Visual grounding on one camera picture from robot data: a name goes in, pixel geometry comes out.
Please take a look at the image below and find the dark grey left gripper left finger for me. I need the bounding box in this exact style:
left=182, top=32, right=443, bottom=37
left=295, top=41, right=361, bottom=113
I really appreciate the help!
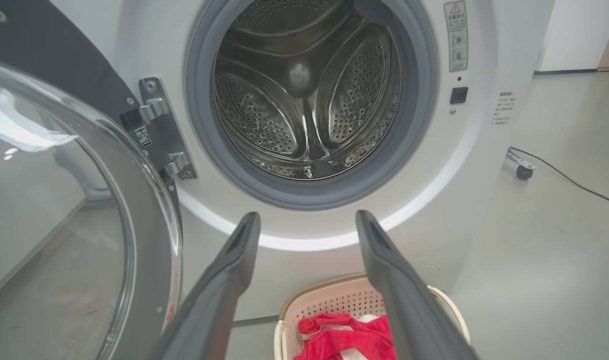
left=152, top=212, right=262, bottom=360

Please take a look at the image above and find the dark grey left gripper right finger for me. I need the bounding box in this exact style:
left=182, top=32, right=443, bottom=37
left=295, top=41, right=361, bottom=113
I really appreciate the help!
left=355, top=210, right=480, bottom=360

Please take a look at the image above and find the red and white garment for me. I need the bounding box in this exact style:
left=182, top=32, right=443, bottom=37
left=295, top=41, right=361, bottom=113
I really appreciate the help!
left=293, top=312, right=398, bottom=360

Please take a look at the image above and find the glass washing machine door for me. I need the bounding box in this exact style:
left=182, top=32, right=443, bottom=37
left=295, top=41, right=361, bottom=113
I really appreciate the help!
left=0, top=0, right=185, bottom=360

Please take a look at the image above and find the cream plastic laundry basket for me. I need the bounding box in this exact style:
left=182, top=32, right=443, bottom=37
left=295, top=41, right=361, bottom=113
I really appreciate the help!
left=273, top=272, right=471, bottom=360

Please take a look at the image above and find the white front-load washing machine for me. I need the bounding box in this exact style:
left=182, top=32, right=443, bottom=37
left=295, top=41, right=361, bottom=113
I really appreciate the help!
left=49, top=0, right=555, bottom=321

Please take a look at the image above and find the grey metal door hinge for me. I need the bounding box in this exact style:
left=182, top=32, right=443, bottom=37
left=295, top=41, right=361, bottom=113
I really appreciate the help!
left=119, top=76, right=198, bottom=182

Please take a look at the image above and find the metal stand leg with caster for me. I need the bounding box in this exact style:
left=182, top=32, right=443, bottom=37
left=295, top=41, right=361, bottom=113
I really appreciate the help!
left=506, top=147, right=538, bottom=181

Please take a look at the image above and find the grey warning sticker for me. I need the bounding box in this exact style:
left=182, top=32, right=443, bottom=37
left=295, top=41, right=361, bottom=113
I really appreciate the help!
left=443, top=1, right=469, bottom=73

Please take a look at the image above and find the black floor cable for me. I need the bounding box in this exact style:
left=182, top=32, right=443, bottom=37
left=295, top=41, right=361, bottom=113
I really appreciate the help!
left=509, top=146, right=609, bottom=210

